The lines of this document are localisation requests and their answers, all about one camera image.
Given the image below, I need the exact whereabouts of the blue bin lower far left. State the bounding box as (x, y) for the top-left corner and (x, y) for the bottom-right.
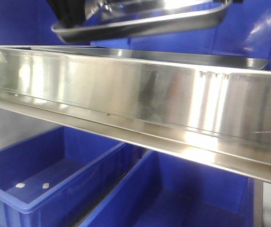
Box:
(0, 127), (127, 227)

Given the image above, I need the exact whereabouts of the silver metal tray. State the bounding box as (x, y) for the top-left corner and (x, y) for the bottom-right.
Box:
(51, 0), (233, 43)

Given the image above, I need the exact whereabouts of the blue bin upper left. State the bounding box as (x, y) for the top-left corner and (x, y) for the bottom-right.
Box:
(0, 0), (63, 45)

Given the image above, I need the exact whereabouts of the stainless steel shelf rail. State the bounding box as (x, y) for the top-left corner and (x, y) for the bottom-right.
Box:
(0, 46), (271, 183)

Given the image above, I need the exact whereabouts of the blue bin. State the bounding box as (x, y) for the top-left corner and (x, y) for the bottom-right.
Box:
(0, 127), (127, 227)
(81, 151), (254, 227)
(91, 0), (271, 70)
(0, 0), (63, 45)

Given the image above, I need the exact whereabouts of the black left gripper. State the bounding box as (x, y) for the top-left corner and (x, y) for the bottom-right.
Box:
(47, 0), (86, 26)

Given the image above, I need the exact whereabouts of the blue bin upper centre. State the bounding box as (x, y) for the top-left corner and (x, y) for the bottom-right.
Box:
(91, 0), (271, 70)

